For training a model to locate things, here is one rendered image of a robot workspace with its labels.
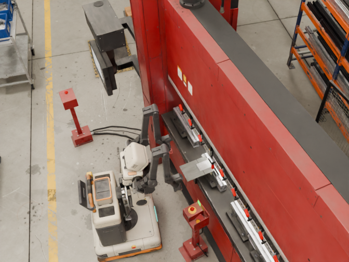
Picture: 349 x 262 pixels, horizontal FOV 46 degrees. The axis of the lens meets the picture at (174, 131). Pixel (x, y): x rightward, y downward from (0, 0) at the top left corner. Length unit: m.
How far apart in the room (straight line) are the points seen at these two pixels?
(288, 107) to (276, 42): 4.22
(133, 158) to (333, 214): 1.78
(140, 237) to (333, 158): 2.43
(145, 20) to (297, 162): 1.86
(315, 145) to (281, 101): 0.35
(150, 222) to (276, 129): 2.26
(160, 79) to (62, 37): 3.32
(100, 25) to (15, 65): 2.68
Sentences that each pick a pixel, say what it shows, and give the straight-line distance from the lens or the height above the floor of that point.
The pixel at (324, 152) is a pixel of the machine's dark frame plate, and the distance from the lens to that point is 2.35.
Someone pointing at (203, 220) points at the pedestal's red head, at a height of 0.79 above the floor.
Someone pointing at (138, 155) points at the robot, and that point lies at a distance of 3.41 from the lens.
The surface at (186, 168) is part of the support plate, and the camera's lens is 3.75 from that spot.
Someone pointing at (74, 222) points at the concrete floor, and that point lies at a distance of 4.78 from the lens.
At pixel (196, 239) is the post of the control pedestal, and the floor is 0.31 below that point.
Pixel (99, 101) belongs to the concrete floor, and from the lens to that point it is 5.81.
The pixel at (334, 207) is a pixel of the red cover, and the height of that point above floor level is 2.30.
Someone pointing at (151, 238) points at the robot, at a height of 0.28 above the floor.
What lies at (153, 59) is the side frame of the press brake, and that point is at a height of 1.64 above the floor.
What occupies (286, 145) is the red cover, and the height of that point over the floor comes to 2.30.
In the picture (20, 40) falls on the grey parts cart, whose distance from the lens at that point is 6.65.
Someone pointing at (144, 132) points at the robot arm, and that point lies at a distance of 3.56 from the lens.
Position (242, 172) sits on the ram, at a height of 1.59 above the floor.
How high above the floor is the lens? 4.11
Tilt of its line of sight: 51 degrees down
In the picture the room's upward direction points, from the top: 3 degrees counter-clockwise
